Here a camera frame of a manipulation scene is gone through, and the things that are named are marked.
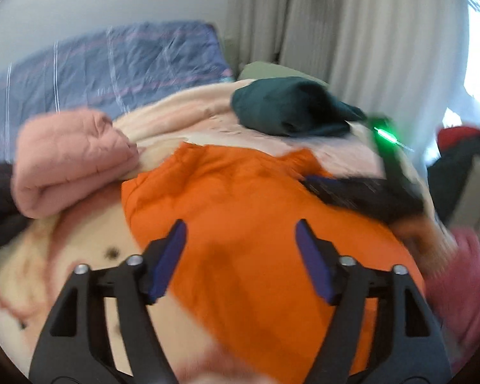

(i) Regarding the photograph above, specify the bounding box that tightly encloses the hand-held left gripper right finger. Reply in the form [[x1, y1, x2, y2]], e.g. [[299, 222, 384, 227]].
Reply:
[[295, 219, 452, 384]]

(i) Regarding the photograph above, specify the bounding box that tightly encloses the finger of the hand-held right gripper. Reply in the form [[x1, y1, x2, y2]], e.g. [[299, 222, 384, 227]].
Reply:
[[301, 174, 369, 211]]

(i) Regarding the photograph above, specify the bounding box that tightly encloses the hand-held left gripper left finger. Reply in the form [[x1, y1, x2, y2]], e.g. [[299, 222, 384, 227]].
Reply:
[[29, 219, 188, 384]]

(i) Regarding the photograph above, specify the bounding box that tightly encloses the orange puffer jacket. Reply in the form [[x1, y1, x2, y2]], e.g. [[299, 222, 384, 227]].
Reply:
[[121, 143, 427, 384]]

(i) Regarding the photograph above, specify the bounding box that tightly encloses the person's right hand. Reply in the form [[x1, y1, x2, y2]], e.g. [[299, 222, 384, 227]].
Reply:
[[392, 214, 460, 286]]

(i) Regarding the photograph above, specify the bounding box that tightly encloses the red cloth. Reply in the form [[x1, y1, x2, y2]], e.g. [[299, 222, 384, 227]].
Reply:
[[437, 126, 480, 149]]

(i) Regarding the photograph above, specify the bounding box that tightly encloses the dark green garment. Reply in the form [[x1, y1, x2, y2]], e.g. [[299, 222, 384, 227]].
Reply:
[[231, 77, 368, 137]]

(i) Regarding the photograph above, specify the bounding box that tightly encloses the light green pillow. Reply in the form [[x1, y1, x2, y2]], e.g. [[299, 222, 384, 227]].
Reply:
[[238, 61, 329, 89]]

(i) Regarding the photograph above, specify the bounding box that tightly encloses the pink quilted jacket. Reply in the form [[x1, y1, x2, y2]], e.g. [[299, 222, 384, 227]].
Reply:
[[11, 109, 141, 220]]

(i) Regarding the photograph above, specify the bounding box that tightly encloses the white curtain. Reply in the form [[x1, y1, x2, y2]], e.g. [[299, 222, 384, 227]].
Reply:
[[224, 0, 477, 161]]

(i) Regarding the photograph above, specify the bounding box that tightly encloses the blue striped pillow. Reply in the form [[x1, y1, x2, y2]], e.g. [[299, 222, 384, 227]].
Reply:
[[0, 21, 233, 164]]

